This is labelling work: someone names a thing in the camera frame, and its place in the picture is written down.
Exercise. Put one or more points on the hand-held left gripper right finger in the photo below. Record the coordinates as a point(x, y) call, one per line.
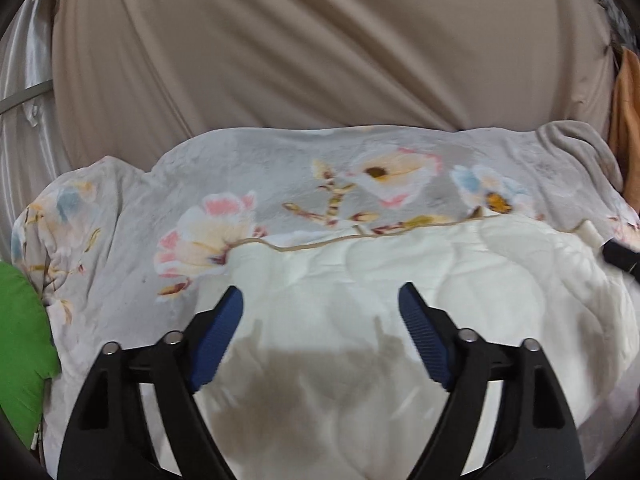
point(425, 335)

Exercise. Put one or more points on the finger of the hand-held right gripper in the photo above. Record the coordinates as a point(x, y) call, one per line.
point(622, 256)

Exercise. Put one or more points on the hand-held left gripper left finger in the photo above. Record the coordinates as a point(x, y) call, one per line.
point(217, 340)

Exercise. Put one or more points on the cream quilted jacket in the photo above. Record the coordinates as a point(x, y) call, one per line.
point(350, 270)

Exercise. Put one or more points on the dark hanging clothes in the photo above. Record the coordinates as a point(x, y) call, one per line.
point(622, 25)

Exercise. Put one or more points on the grey floral blanket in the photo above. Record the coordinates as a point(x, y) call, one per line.
point(150, 260)

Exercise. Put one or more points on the orange hanging garment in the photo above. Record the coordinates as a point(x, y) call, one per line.
point(627, 120)

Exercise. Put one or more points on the green pillow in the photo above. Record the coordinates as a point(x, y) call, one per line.
point(25, 335)

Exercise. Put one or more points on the white satin curtain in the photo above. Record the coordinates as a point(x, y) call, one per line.
point(25, 150)

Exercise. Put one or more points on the grey metal bar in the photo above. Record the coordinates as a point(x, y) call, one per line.
point(25, 96)

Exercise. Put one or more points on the beige draped sheet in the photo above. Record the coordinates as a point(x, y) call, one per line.
point(300, 35)

